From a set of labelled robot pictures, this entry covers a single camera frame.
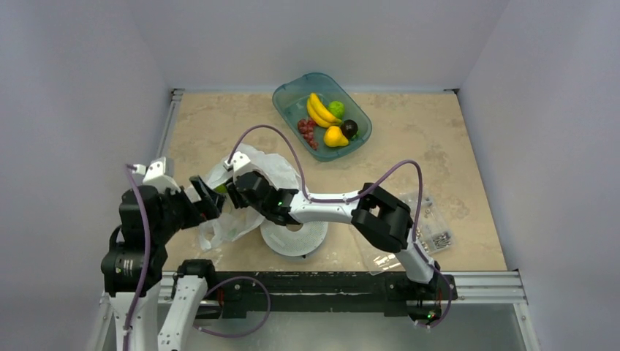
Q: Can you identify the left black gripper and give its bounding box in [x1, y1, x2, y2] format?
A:
[153, 173, 225, 239]

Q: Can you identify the white plastic bag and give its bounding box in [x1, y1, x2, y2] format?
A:
[198, 143, 301, 252]

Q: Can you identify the red fake grape bunch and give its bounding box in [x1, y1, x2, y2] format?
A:
[297, 119, 318, 151]

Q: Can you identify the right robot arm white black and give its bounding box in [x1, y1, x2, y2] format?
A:
[225, 171, 439, 298]

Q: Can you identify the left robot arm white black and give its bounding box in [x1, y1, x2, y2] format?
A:
[101, 176, 225, 350]

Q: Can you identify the yellow fake pear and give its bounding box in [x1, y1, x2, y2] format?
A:
[323, 126, 349, 148]

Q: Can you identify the yellow fake banana bunch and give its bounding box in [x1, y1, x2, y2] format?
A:
[306, 93, 342, 128]

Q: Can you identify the dark purple fake plum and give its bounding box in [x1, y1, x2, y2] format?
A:
[340, 119, 358, 140]

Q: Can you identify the green fake lime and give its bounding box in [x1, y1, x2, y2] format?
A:
[328, 100, 345, 120]

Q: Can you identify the teal plastic tray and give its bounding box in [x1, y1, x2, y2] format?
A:
[272, 72, 372, 162]

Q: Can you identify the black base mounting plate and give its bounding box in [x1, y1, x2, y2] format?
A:
[197, 271, 458, 320]

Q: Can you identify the clear plastic screw box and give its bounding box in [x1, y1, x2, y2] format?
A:
[351, 190, 454, 275]

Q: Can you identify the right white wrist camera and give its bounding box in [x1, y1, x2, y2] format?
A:
[223, 151, 254, 177]

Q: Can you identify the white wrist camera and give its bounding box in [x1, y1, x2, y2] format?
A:
[223, 151, 254, 177]
[129, 156, 181, 194]

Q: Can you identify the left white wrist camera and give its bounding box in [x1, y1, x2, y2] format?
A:
[129, 156, 181, 194]

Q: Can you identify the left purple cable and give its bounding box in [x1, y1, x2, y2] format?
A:
[121, 163, 272, 351]

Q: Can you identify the purple cable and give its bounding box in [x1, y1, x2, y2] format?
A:
[225, 124, 453, 331]
[121, 163, 272, 351]

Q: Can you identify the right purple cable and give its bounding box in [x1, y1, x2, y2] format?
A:
[225, 124, 453, 331]

